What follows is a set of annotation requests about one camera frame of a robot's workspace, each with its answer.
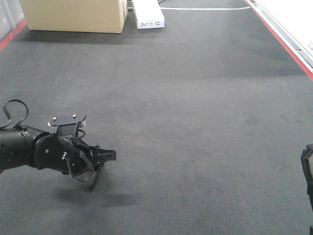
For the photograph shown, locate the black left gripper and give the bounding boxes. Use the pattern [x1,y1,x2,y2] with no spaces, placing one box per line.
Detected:
[34,134,116,190]

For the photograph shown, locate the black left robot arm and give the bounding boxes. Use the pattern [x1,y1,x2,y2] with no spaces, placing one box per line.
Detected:
[0,126,117,188]

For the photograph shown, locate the black conveyor belt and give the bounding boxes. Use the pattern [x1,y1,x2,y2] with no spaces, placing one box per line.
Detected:
[0,0,313,235]

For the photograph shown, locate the brown cardboard box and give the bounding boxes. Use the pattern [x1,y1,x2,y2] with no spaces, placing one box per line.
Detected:
[20,0,128,33]

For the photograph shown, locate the white long carton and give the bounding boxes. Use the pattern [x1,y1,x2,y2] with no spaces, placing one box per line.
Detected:
[132,0,165,29]

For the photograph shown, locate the white conveyor side rail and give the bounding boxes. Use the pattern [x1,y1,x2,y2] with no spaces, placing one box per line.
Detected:
[246,0,313,79]

